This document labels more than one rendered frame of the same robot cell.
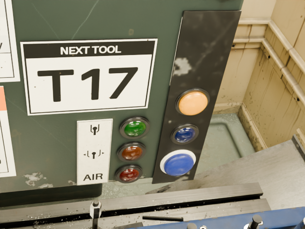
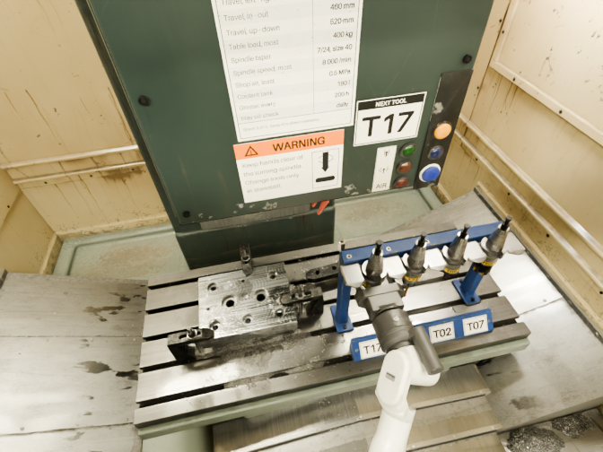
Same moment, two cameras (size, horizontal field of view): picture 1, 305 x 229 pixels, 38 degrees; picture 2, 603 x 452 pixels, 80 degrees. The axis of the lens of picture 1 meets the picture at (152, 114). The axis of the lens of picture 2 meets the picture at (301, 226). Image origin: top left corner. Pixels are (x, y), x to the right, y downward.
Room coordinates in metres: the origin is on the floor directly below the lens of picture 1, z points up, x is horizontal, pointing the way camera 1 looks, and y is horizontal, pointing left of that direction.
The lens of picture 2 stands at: (-0.20, 0.11, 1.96)
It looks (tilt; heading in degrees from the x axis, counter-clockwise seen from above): 46 degrees down; 9
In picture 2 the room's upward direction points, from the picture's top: 3 degrees counter-clockwise
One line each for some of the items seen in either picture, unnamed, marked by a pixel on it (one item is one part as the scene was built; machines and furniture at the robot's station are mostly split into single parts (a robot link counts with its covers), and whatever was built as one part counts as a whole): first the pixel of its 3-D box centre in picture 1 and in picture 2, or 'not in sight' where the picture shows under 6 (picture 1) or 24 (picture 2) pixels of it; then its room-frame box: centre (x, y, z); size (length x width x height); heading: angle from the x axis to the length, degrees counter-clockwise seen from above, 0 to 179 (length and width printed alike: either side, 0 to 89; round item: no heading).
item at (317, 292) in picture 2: not in sight; (301, 300); (0.40, 0.21, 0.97); 0.13 x 0.03 x 0.15; 109
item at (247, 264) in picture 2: not in sight; (247, 263); (0.53, 0.42, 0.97); 0.13 x 0.03 x 0.15; 19
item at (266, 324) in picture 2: not in sight; (246, 302); (0.38, 0.39, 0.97); 0.29 x 0.23 x 0.05; 109
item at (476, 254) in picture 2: not in sight; (473, 252); (0.44, -0.24, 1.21); 0.07 x 0.05 x 0.01; 19
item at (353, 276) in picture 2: not in sight; (353, 275); (0.34, 0.07, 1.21); 0.07 x 0.05 x 0.01; 19
